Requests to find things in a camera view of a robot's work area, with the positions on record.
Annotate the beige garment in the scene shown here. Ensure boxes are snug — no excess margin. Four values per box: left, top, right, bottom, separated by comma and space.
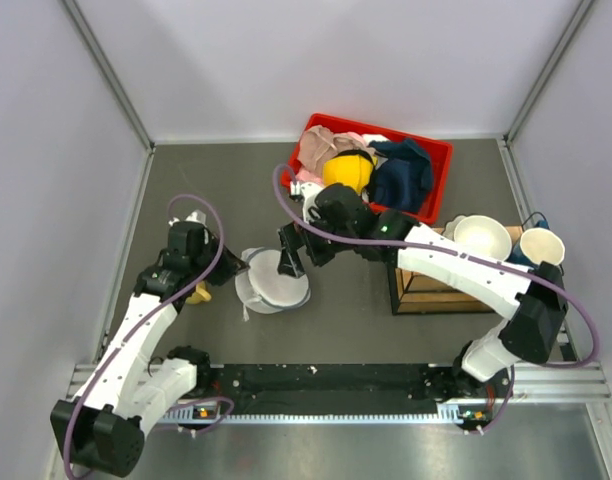
297, 125, 337, 173

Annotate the yellow mug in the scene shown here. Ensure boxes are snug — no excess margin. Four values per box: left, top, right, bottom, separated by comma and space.
185, 282, 212, 305

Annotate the white mesh laundry bag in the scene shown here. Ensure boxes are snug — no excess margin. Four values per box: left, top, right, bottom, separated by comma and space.
235, 247, 311, 321

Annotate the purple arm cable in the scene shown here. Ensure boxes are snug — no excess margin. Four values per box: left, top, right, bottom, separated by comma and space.
63, 193, 237, 479
271, 163, 600, 434

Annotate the grey slotted cable duct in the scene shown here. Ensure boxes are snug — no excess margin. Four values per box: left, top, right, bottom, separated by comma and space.
158, 404, 474, 427

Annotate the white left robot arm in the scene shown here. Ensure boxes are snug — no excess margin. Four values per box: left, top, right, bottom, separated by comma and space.
50, 212, 247, 478

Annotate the white garment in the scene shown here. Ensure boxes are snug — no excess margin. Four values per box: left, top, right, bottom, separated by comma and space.
362, 134, 389, 146

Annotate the blue cup cream inside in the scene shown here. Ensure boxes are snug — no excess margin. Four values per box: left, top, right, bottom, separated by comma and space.
507, 212, 566, 267

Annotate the black wire wooden shelf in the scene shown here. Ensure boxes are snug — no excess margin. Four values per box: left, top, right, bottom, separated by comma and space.
388, 225, 530, 319

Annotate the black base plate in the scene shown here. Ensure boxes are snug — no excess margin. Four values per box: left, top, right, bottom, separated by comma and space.
182, 364, 510, 414

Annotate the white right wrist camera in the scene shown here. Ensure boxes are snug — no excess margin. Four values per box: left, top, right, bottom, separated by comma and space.
289, 181, 323, 223

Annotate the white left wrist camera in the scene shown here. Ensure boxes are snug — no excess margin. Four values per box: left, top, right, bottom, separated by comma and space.
168, 210, 206, 226

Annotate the pink garment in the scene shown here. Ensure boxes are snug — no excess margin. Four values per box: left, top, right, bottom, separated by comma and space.
295, 126, 375, 194

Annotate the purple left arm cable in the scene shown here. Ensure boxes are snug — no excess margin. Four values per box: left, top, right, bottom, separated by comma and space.
63, 193, 237, 479

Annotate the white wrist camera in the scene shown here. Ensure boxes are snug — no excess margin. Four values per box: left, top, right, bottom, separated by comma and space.
168, 210, 206, 226
289, 181, 323, 223

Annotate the cream bowl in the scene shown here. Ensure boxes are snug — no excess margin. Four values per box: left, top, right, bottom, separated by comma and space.
442, 215, 512, 261

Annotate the navy blue garment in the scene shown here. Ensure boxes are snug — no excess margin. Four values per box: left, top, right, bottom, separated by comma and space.
367, 138, 434, 214

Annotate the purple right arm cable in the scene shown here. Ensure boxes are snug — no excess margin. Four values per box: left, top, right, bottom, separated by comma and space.
271, 163, 600, 434

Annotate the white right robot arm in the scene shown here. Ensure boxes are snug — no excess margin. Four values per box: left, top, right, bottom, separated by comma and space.
278, 181, 568, 396

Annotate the red plastic bin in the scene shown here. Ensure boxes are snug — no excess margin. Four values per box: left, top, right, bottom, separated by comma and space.
281, 113, 453, 225

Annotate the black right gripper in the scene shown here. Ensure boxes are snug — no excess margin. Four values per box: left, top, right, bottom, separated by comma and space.
279, 210, 357, 278

